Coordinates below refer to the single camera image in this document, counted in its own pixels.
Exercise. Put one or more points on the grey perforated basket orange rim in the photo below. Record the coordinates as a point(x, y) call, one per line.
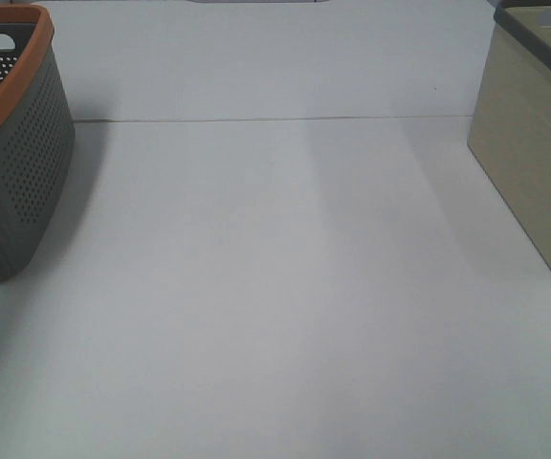
point(37, 133)

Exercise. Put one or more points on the beige basket grey rim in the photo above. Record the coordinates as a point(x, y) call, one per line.
point(510, 134)

